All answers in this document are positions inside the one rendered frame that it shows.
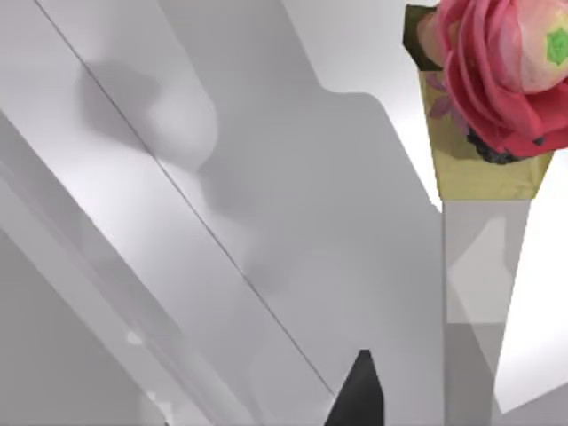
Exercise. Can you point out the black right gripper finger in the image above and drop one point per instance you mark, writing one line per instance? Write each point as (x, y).
(360, 395)

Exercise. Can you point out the pink flower in yellow pot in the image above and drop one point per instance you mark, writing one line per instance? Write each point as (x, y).
(488, 89)

